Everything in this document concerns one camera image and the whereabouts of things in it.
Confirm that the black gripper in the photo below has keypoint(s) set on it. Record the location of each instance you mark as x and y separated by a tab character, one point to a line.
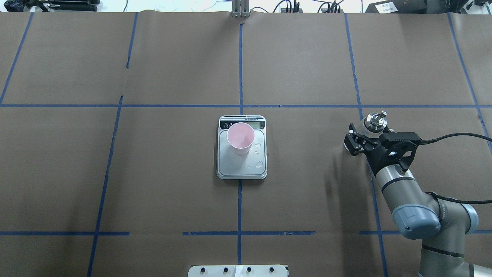
375	155

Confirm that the glass sauce bottle metal spout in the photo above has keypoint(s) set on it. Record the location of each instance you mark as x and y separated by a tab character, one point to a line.
372	125

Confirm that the pink plastic cup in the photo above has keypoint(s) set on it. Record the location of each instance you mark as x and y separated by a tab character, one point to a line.
240	137

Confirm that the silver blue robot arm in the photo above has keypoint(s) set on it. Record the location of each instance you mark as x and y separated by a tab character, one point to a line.
441	223

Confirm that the silver digital kitchen scale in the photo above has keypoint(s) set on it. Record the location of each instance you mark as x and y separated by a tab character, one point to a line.
252	165

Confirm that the black control box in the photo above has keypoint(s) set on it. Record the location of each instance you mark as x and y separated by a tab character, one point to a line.
397	6

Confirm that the brown paper table cover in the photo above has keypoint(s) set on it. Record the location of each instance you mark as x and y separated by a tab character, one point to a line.
109	136

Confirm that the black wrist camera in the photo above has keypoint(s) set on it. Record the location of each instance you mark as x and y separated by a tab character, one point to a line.
400	149

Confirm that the aluminium frame post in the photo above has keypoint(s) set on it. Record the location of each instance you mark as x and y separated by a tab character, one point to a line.
240	8

